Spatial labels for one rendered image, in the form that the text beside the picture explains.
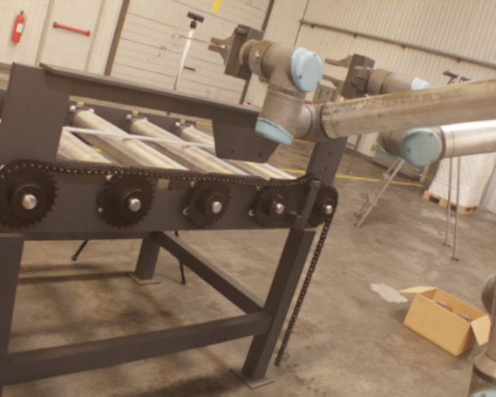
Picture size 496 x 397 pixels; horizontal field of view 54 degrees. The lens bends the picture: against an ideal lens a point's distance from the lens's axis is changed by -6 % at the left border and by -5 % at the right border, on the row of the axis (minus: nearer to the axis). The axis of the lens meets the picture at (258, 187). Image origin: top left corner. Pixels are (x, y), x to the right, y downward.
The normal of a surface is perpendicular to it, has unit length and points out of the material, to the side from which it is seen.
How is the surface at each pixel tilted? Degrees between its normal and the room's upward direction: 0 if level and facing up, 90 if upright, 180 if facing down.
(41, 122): 90
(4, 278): 90
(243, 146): 90
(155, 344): 90
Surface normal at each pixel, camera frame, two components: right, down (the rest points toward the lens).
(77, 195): 0.67, 0.36
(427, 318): -0.69, -0.05
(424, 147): 0.03, 0.27
